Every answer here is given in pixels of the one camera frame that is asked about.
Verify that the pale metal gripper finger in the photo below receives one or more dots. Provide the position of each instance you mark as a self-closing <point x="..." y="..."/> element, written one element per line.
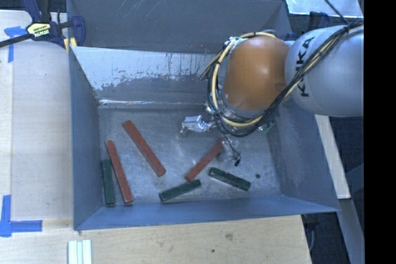
<point x="193" y="119"/>
<point x="190" y="130"/>

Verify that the red-brown flat block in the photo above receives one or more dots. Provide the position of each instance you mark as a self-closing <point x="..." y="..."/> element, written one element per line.
<point x="204" y="161"/>
<point x="143" y="148"/>
<point x="119" y="173"/>

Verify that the dark green flat block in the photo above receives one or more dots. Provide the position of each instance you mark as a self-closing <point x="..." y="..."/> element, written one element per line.
<point x="108" y="184"/>
<point x="229" y="178"/>
<point x="179" y="190"/>

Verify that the grey metal bin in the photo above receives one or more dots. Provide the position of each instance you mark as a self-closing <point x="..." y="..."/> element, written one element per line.
<point x="173" y="24"/>

